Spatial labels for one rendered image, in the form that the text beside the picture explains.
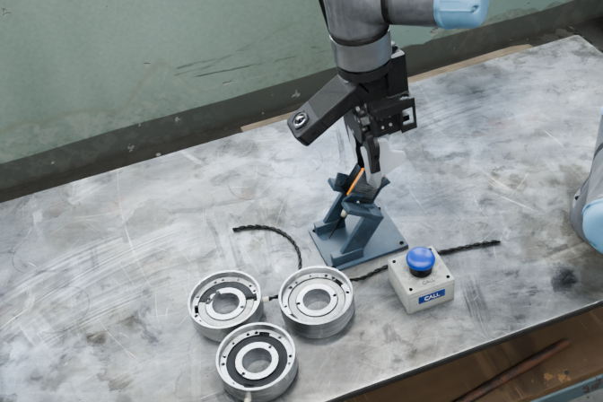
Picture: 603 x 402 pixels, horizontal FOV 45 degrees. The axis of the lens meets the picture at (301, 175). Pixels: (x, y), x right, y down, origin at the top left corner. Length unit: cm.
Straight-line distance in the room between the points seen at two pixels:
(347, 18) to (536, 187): 51
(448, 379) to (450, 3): 68
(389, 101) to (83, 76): 174
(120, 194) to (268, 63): 146
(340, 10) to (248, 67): 182
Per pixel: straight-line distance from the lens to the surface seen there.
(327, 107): 96
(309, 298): 107
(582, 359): 135
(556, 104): 143
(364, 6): 86
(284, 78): 275
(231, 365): 100
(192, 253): 118
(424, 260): 102
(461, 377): 130
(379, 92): 98
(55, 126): 269
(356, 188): 106
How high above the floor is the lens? 163
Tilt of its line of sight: 41 degrees down
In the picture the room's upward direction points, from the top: 9 degrees counter-clockwise
